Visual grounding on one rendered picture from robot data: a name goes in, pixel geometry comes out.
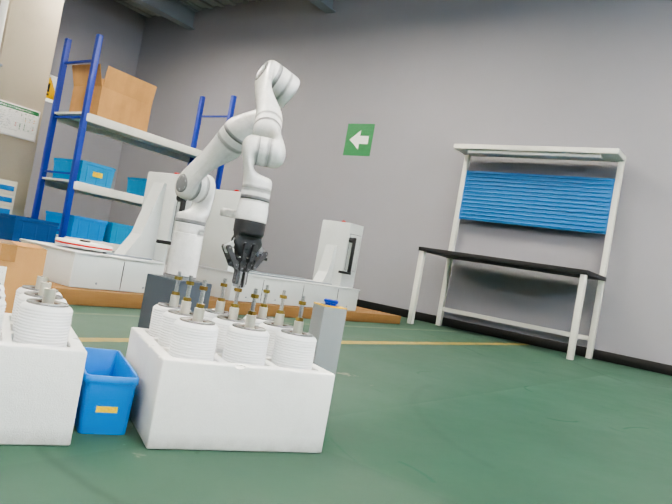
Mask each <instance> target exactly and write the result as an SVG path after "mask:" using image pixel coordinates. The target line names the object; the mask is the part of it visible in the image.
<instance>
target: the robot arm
mask: <svg viewBox="0 0 672 504"><path fill-rule="evenodd" d="M299 85H300V80H299V79H298V78H297V77H296V76H295V75H294V74H293V73H291V72H290V71H289V70H287V69H286V68H285V67H283V66H282V65H281V64H279V63H278V62H276V61H274V60H269V61H267V62H266V63H264V64H263V66H262V67H261V68H260V69H259V71H258V73H257V75H256V78H255V83H254V88H255V101H256V109H255V110H252V111H249V112H245V113H242V114H239V115H236V116H234V117H231V118H230V119H228V120H227V121H226V123H225V124H224V125H223V126H222V127H221V129H220V130H219V131H218V133H217V134H216V135H215V137H214V138H213V139H212V140H211V142H210V143H209V144H208V145H207V146H206V147H205V149H204V150H203V151H202V152H201V153H200V154H199V155H198V156H197V157H196V158H195V159H194V160H193V161H192V162H191V163H190V164H189V165H188V166H187V167H186V168H185V169H184V170H183V171H182V172H181V174H180V175H179V177H178V178H177V180H176V183H175V193H176V195H177V196H178V197H180V198H182V199H185V200H189V201H192V204H191V207H190V208H189V209H187V210H185V211H180V212H178V213H177V214H176V218H175V224H174V229H173V235H172V240H171V245H169V246H168V251H167V256H166V261H165V267H164V272H163V276H165V277H169V278H175V276H177V275H178V274H177V273H178V271H181V277H183V279H182V280H186V281H189V276H190V275H191V276H193V281H195V280H196V275H197V270H198V264H199V259H200V253H201V248H202V242H203V237H204V231H205V226H206V222H207V220H208V218H209V216H210V212H211V208H212V203H213V199H214V195H215V187H216V185H215V180H214V178H213V177H212V176H210V175H208V174H209V173H210V172H211V171H212V170H214V169H215V168H217V167H219V166H222V165H224V164H226V163H228V162H230V161H232V160H234V159H236V158H237V157H239V156H240V155H241V154H242V159H243V184H242V190H241V195H240V197H241V198H240V200H239V203H238V206H237V210H232V209H228V208H221V209H220V214H219V215H221V216H225V217H230V218H234V219H235V222H234V227H233V231H234V235H233V237H232V238H231V241H230V242H229V243H227V244H222V246H221V247H222V250H223V253H224V255H225V258H226V261H227V263H228V266H230V267H232V268H233V269H234V274H233V279H232V283H233V286H235V287H240V285H241V288H244V287H245V285H246V284H247V279H248V273H249V272H250V271H252V270H256V269H257V268H258V266H259V265H260V264H261V263H262V262H263V260H264V259H265V258H266V257H267V256H268V252H266V251H264V250H263V248H262V241H261V239H262V237H263V236H264V233H265V227H266V222H267V217H268V207H269V200H270V195H271V189H272V181H271V180H270V179H269V178H267V177H264V176H262V175H260V174H258V173H257V172H256V171H255V170H254V167H253V165H258V166H262V167H267V168H273V169H275V168H278V167H280V166H281V165H282V164H283V162H284V160H285V156H286V150H285V145H284V141H283V139H282V135H281V129H282V113H281V109H282V108H283V107H284V106H285V105H286V104H287V103H288V102H289V100H291V99H292V97H293V96H294V94H295V93H296V91H297V90H298V88H299ZM233 251H234V252H233ZM255 254H256V255H255ZM239 256H241V257H239ZM247 258H248V259H247Z"/></svg>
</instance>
